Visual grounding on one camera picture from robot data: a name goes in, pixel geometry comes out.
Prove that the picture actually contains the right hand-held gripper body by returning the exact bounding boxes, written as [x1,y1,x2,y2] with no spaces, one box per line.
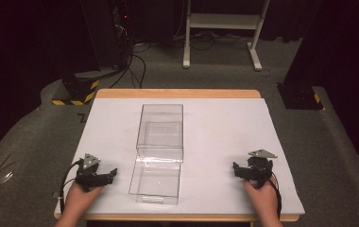
[244,148,279,190]

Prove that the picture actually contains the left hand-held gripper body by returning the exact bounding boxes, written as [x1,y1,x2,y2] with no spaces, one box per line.
[75,152,107,193]

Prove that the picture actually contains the person's left hand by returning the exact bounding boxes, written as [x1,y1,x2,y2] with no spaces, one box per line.
[63,181,105,223]

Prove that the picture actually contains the person's right hand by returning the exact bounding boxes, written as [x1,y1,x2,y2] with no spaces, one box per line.
[243,177,280,223]

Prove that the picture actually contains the white paper sheet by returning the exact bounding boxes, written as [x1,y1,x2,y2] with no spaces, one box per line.
[54,97,306,216]

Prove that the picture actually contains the clear plastic drawer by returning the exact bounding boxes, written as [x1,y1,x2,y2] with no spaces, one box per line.
[128,147,184,206]

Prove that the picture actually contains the clear plastic drawer case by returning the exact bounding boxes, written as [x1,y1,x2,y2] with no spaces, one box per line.
[135,103,185,164]

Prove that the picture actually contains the black stand base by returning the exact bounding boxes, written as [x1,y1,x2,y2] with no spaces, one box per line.
[276,82,324,111]

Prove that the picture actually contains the black stand with striped base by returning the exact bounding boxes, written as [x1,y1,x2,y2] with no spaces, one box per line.
[51,0,134,107]

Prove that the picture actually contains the wooden table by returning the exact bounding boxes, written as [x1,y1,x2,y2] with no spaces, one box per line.
[53,88,300,223]

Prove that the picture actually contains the white metal stand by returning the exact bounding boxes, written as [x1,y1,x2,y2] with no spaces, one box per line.
[181,0,271,72]

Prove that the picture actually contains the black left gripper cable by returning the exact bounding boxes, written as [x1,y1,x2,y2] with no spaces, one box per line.
[59,159,84,215]

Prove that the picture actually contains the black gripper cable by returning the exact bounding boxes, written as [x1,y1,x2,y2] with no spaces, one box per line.
[59,159,84,215]
[264,169,283,219]

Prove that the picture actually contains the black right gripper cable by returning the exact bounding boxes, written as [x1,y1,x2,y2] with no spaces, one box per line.
[264,169,283,219]

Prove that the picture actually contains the black floor cables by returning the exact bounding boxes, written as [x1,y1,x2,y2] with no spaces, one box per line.
[108,29,219,90]

